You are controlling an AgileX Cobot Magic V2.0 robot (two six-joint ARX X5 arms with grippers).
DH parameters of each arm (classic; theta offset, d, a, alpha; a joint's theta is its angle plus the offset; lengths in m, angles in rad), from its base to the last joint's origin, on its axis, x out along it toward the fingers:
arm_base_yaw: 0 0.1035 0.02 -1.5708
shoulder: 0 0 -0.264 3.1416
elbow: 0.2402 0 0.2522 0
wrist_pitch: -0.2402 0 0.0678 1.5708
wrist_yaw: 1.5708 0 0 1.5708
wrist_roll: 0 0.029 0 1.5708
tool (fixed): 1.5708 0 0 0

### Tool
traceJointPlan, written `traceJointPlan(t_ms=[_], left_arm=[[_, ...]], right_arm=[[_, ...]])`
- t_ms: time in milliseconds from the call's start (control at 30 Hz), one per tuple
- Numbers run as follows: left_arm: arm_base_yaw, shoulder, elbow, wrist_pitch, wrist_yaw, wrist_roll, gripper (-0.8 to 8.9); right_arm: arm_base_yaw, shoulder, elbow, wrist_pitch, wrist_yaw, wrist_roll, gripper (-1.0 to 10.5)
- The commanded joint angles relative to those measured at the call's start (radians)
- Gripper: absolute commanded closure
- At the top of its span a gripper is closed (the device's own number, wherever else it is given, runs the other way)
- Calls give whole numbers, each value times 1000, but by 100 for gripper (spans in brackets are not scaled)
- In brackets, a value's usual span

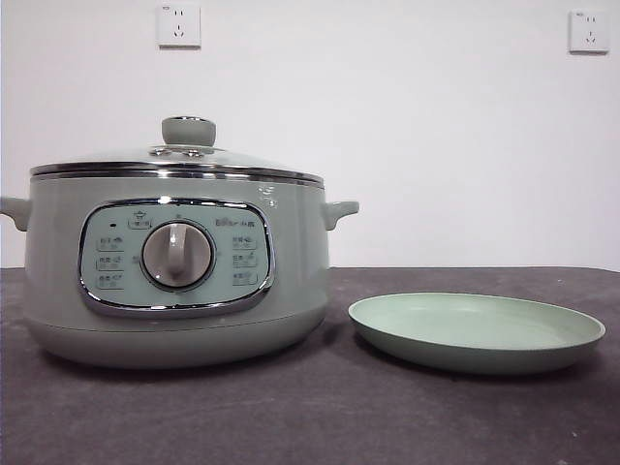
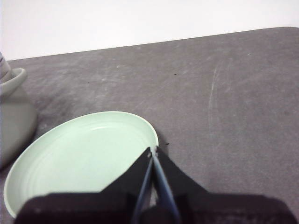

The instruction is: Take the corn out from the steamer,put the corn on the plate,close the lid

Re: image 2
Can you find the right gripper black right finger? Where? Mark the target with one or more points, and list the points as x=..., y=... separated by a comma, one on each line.
x=222, y=207

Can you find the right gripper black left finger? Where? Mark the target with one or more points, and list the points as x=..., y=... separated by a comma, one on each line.
x=81, y=207

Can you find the pale green round plate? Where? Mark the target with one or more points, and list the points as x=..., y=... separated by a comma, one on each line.
x=81, y=151

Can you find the pale green electric steamer pot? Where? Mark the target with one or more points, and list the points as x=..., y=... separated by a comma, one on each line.
x=14, y=121

